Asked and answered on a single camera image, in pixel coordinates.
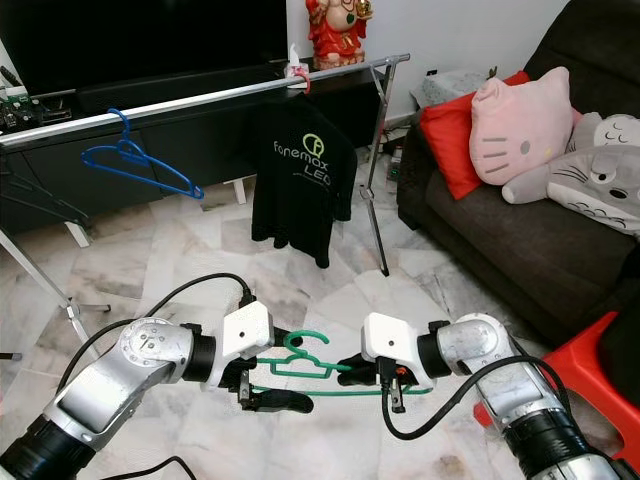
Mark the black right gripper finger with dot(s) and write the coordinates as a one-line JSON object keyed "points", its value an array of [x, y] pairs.
{"points": [[358, 376], [360, 361]]}

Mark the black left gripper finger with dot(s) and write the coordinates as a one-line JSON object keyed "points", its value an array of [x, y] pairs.
{"points": [[280, 401]]}

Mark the green plastic hanger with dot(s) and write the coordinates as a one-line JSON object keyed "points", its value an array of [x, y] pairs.
{"points": [[300, 368]]}

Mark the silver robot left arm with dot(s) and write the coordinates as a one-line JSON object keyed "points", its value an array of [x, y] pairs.
{"points": [[120, 385]]}

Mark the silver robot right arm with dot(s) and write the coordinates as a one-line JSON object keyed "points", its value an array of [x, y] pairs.
{"points": [[480, 345]]}

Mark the blue plastic hanger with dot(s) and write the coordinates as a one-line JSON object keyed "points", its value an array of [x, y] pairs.
{"points": [[180, 187]]}

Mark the black plastic hanger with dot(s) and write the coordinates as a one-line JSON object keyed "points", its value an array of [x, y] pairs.
{"points": [[75, 218]]}

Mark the red plastic hanger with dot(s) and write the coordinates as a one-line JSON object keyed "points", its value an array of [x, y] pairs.
{"points": [[306, 85]]}

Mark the dark brown fabric sofa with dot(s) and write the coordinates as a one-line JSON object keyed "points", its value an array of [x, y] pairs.
{"points": [[500, 250]]}

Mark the black shirt green logo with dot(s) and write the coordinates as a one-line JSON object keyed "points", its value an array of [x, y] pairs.
{"points": [[295, 195]]}

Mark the red plastic stool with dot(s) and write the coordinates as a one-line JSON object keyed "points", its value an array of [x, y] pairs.
{"points": [[600, 350]]}

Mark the red cushion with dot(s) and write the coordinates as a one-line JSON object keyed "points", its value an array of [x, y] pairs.
{"points": [[445, 135]]}

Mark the pink cat face plush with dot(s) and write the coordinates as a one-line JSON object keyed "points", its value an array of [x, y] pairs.
{"points": [[520, 125]]}

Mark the grey Totoro plush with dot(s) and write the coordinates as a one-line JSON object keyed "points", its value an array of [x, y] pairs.
{"points": [[600, 175]]}

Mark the steel clothes rack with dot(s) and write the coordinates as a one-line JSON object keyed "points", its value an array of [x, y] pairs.
{"points": [[180, 106]]}

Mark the grey lace covered side table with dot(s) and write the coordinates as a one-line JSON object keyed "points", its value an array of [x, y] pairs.
{"points": [[455, 85]]}

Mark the black soundbar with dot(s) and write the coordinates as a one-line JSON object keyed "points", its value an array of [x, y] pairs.
{"points": [[180, 92]]}

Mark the pink white tissue box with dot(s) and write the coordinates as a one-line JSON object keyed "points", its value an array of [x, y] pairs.
{"points": [[295, 65]]}

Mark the red laughing Buddha statue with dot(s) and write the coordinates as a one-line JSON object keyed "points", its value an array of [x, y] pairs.
{"points": [[335, 40]]}

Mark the black flat television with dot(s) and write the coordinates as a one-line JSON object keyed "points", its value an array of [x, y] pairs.
{"points": [[140, 40]]}

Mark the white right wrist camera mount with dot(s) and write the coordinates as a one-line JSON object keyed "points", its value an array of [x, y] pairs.
{"points": [[390, 338]]}

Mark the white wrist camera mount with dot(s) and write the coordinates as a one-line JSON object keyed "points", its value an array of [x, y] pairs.
{"points": [[248, 330], [390, 338]]}

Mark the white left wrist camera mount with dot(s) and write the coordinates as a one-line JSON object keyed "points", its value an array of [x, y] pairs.
{"points": [[248, 330]]}

